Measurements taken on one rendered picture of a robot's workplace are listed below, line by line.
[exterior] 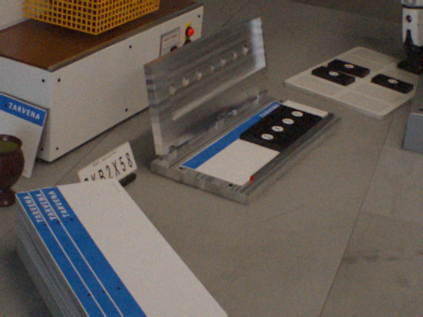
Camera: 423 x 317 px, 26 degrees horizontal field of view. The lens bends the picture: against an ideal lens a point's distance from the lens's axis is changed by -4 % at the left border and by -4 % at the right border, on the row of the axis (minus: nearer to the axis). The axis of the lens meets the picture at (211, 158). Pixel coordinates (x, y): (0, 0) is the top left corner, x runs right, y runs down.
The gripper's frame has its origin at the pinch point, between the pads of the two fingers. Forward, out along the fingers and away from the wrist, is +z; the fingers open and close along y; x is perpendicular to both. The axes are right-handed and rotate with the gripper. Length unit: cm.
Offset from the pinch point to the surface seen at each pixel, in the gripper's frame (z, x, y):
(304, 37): -3.8, 35.0, -1.9
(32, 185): -1, 20, -114
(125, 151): -4, 10, -98
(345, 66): -1.3, 12.4, -17.2
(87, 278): -3, -22, -139
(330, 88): 0.8, 8.3, -31.1
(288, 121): 0, 1, -60
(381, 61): 0.4, 10.0, -2.3
